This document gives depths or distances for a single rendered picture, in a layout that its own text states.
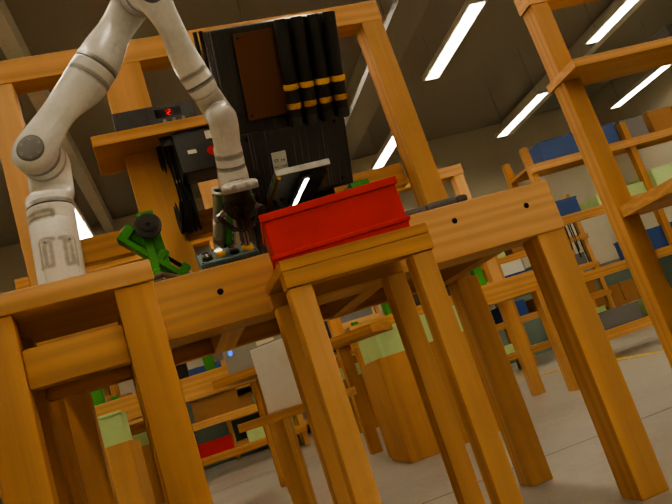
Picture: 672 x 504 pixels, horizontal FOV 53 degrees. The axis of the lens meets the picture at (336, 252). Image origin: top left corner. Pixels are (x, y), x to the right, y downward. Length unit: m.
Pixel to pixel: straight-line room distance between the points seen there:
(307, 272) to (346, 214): 0.17
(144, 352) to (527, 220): 1.16
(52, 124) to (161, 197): 0.97
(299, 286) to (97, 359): 0.42
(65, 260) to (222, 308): 0.44
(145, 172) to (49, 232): 1.05
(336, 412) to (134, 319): 0.43
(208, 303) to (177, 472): 0.56
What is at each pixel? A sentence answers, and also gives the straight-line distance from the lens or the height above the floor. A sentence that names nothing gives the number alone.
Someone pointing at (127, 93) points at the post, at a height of 1.73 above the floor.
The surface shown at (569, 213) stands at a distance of 7.09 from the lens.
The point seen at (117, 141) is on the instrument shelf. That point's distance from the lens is 2.36.
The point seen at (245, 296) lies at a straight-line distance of 1.69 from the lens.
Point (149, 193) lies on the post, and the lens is 2.41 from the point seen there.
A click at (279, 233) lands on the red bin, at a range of 1.45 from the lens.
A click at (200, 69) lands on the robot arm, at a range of 1.61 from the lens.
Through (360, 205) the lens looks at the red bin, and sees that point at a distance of 1.48.
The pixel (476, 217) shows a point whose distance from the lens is 1.91.
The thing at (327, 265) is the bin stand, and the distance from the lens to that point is 1.40.
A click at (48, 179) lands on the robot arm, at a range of 1.52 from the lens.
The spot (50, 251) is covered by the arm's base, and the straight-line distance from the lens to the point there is 1.42.
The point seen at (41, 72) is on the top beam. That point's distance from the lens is 2.64.
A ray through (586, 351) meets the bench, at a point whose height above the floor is 0.41.
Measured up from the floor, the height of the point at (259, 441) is 0.24.
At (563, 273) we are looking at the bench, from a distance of 1.99.
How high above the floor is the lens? 0.51
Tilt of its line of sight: 11 degrees up
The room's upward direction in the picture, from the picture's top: 18 degrees counter-clockwise
